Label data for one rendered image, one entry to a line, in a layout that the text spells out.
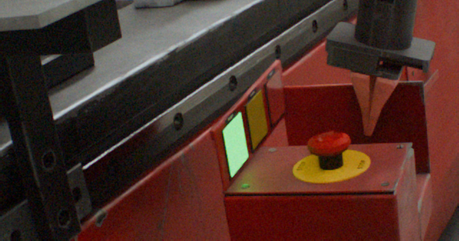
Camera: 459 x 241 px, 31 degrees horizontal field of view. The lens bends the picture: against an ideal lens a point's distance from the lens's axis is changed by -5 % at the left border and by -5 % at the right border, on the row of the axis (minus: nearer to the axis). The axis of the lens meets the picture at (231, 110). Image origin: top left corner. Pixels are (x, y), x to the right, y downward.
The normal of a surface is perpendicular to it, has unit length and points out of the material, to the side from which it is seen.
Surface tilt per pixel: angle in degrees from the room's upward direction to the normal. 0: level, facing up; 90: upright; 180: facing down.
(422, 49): 15
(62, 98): 0
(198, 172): 90
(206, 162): 90
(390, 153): 0
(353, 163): 0
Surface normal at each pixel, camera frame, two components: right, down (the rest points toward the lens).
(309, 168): -0.16, -0.93
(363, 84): -0.34, 0.66
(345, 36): 0.09, -0.91
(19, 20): -0.47, 0.36
